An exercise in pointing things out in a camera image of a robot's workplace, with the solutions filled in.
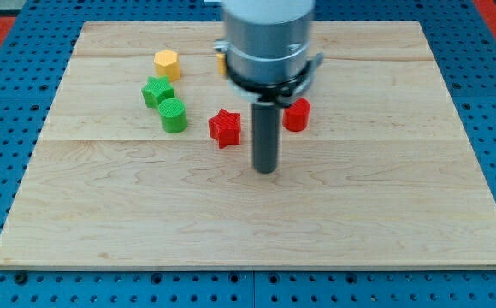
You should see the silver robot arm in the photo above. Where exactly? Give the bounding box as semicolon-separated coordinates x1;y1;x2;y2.
214;0;324;108

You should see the yellow heart block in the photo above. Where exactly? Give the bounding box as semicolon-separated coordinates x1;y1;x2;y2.
216;53;227;76

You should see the red star block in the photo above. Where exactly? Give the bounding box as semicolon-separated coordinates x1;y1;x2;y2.
208;109;241;149

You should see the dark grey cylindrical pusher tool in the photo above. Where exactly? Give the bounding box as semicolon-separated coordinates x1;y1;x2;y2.
251;104;280;174

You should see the red cylinder block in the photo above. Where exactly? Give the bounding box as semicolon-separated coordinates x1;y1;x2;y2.
282;98;311;132

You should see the green cylinder block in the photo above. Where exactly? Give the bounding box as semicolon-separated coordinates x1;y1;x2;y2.
158;98;188;133

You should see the light wooden board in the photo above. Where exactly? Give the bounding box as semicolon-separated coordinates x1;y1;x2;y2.
0;21;496;271

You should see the green star block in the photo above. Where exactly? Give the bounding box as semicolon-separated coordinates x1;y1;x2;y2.
141;76;175;109

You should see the yellow hexagon block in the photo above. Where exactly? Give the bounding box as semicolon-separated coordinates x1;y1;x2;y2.
153;50;180;81

